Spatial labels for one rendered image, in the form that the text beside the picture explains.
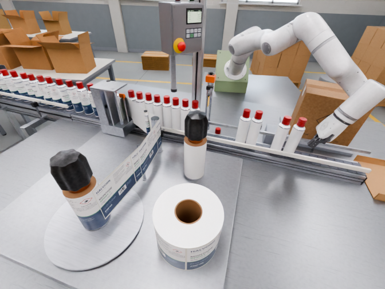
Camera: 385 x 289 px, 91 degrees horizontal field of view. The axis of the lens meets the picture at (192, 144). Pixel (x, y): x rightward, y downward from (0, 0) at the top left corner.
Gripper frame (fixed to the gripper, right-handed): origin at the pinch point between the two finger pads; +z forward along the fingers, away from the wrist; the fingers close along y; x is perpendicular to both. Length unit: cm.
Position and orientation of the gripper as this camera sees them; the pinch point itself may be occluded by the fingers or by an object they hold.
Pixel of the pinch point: (313, 143)
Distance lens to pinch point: 105.5
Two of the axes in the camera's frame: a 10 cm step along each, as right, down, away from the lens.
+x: 8.9, 4.6, 0.1
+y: -3.0, 5.9, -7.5
